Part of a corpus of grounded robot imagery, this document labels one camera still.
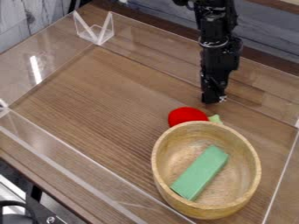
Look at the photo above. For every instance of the clear acrylic tray wall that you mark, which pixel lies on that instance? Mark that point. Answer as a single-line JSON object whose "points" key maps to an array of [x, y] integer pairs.
{"points": [[88, 107]]}

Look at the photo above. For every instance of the wooden bowl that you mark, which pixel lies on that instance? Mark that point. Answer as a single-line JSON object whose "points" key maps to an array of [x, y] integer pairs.
{"points": [[231, 189]]}

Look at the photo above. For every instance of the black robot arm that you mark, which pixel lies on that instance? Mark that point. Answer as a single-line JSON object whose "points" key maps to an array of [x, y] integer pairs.
{"points": [[217, 20]]}

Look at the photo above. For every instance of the clear acrylic corner bracket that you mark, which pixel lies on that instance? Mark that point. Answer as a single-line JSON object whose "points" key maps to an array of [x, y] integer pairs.
{"points": [[98, 34]]}

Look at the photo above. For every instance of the green rectangular block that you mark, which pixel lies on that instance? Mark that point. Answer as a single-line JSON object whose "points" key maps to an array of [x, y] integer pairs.
{"points": [[201, 173]]}

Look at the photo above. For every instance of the black metal table frame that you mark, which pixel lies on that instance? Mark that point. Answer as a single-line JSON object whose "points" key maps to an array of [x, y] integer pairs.
{"points": [[50, 212]]}

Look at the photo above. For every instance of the red plush strawberry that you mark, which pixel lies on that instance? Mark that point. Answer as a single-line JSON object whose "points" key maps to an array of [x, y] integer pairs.
{"points": [[189, 114]]}

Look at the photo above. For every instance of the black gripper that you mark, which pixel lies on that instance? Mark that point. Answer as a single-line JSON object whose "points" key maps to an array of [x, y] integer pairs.
{"points": [[219, 60]]}

